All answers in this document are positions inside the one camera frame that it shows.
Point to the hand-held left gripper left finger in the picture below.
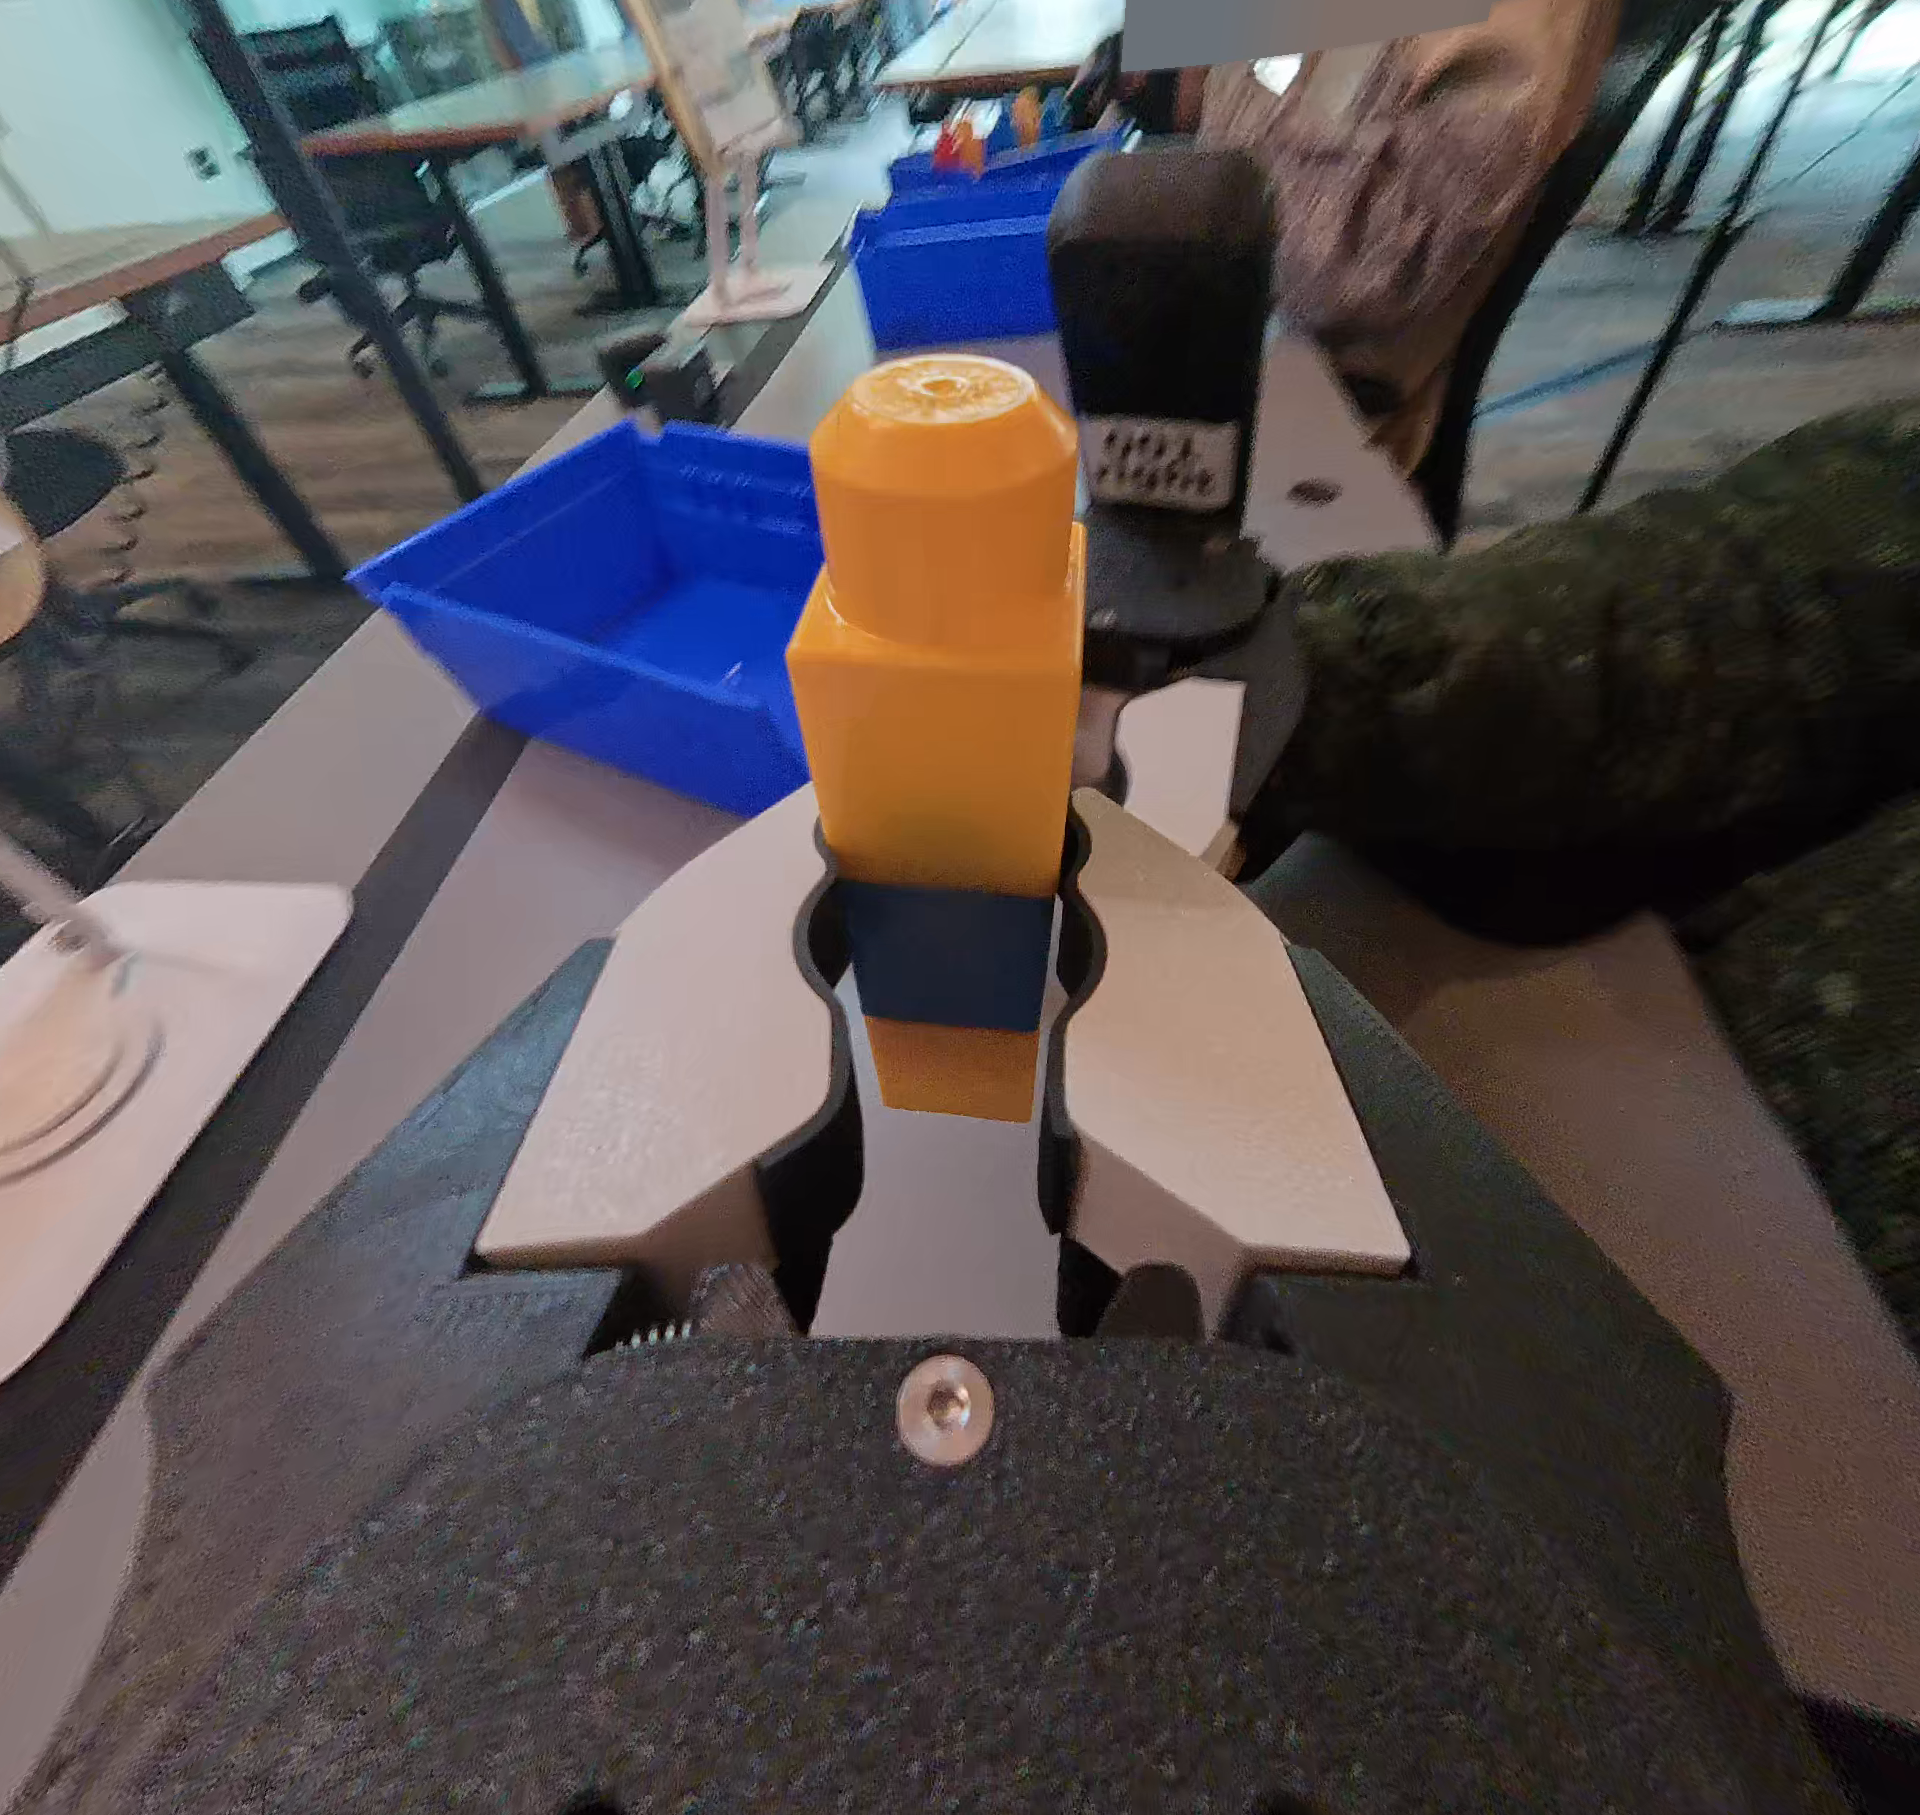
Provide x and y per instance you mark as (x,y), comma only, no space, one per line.
(675,1064)

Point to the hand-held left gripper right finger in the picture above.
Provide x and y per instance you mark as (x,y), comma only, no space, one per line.
(1215,1064)

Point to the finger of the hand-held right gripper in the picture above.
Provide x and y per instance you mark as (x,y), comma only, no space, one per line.
(1188,764)

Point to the orange mega block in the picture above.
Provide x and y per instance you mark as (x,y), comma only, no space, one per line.
(932,734)
(951,1067)

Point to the blue mega block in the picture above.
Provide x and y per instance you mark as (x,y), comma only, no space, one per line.
(946,953)

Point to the blue plastic bin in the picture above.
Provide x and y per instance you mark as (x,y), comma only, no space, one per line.
(1020,166)
(946,269)
(602,646)

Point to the person's right forearm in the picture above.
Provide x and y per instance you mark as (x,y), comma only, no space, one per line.
(1576,673)

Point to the black office chair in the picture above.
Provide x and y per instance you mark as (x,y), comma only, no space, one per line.
(361,196)
(60,488)
(1576,196)

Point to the small black box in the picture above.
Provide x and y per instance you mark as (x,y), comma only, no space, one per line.
(658,374)

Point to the instruction sheet on wooden board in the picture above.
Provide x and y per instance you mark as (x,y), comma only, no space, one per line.
(699,17)

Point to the person's green jacket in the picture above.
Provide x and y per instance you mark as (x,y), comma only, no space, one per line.
(1830,1037)

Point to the black tripod stand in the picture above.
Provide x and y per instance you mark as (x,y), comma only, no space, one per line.
(299,180)

